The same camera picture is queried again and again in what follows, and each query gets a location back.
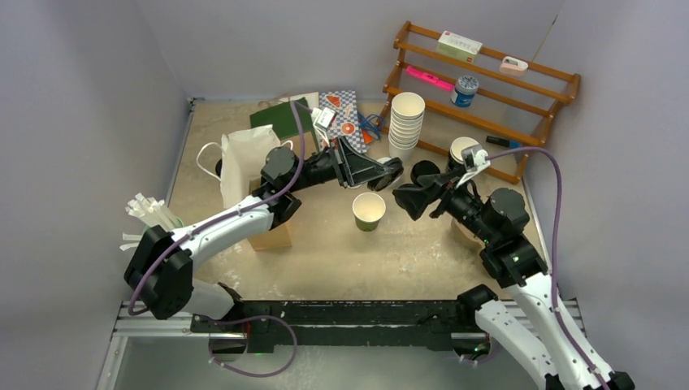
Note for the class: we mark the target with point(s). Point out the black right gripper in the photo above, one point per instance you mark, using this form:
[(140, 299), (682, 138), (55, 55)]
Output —
[(416, 200)]

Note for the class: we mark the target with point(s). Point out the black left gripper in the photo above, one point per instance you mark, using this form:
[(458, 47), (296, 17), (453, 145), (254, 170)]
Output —
[(350, 167)]

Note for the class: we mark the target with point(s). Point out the green paper coffee cup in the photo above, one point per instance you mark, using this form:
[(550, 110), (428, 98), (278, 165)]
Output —
[(368, 209)]

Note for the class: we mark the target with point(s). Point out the brown kraft paper bag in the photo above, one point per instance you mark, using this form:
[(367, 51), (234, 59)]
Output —
[(242, 157)]

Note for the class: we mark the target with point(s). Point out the single black cup lid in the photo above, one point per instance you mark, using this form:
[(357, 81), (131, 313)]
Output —
[(391, 175)]

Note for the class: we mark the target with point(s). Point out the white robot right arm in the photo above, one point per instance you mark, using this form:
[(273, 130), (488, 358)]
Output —
[(554, 352)]

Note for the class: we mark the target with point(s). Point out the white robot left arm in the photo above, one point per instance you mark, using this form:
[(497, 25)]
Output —
[(161, 271)]

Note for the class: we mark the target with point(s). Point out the blue checkered paper bag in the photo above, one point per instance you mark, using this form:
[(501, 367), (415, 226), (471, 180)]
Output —
[(346, 122)]

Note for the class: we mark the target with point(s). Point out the black cup with white cup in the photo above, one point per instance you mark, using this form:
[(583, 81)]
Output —
[(455, 160)]

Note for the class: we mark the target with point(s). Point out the white paper cup stack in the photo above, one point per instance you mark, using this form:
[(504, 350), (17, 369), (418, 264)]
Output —
[(405, 125)]

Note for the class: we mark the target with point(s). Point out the green paper bag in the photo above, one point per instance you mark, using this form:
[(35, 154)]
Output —
[(281, 118)]

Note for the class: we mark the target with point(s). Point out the black blue marker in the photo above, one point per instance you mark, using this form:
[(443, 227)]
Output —
[(502, 142)]

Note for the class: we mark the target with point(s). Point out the pink highlighter pen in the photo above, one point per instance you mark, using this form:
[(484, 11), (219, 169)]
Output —
[(429, 78)]

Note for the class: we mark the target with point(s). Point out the wooden shelf rack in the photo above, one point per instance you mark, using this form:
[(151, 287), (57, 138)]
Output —
[(391, 87)]

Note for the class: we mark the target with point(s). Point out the blue lidded jar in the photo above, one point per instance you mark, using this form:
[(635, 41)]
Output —
[(464, 91)]

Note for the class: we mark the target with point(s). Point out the white green box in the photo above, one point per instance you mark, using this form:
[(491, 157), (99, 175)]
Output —
[(458, 47)]

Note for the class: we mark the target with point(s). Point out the pink white tape dispenser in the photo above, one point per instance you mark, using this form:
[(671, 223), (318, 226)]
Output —
[(514, 67)]

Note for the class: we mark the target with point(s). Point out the green cup of stirrers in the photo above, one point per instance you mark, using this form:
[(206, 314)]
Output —
[(153, 212)]

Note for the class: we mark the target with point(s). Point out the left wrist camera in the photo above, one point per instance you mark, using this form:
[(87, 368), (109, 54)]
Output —
[(322, 118)]

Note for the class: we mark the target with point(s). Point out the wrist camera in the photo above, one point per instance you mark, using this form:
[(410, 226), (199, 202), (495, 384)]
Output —
[(475, 159), (322, 118)]

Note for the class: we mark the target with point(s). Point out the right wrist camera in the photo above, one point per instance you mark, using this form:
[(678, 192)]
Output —
[(475, 159)]

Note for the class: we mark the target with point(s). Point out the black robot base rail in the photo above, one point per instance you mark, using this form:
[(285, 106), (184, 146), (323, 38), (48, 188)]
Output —
[(437, 325)]

